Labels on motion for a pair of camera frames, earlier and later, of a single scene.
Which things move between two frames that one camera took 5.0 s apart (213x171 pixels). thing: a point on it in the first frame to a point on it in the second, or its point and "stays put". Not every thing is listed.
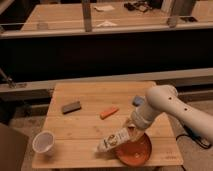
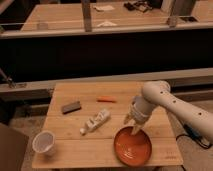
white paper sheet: x=104 y=8 stays put
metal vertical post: x=86 y=8 stays put
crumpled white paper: x=106 y=23 stays put
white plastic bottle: x=114 y=140 to x=96 y=121
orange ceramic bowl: x=135 y=153 stays put
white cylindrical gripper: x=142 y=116 to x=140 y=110
